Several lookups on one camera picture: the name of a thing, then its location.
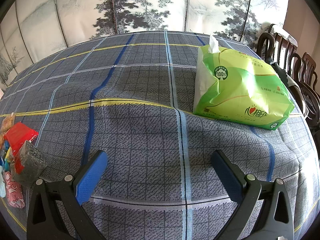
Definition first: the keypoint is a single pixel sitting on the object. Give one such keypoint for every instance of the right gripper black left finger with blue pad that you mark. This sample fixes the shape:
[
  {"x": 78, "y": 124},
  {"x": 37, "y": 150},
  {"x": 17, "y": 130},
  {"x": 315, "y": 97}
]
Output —
[{"x": 44, "y": 218}]

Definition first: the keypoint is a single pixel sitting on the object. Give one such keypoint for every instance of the pink patterned snack packet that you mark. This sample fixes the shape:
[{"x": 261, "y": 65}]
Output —
[{"x": 14, "y": 193}]

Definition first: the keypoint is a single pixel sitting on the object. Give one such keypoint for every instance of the dark seed snack packet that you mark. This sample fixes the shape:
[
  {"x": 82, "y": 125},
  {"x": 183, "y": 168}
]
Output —
[{"x": 29, "y": 163}]

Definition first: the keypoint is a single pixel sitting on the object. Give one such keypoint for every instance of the red snack packet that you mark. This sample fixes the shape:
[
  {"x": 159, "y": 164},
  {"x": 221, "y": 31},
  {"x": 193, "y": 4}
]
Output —
[{"x": 16, "y": 137}]

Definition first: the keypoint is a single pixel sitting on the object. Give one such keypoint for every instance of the orange snack bag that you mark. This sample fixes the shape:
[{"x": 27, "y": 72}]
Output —
[{"x": 7, "y": 124}]

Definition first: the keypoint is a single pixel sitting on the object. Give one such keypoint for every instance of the green tissue pack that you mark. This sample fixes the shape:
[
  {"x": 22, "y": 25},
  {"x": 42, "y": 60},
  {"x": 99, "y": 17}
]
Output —
[{"x": 233, "y": 86}]

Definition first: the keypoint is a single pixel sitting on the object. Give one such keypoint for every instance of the dark wooden chair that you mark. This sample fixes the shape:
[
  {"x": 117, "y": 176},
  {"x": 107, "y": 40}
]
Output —
[
  {"x": 279, "y": 49},
  {"x": 310, "y": 67}
]

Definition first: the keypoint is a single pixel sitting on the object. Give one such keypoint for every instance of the blue plaid tablecloth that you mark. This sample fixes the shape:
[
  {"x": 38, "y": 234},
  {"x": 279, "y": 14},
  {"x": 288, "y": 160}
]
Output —
[{"x": 131, "y": 96}]

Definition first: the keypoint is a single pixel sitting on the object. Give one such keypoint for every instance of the painted folding screen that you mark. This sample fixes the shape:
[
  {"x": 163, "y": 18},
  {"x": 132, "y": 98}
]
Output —
[{"x": 31, "y": 30}]

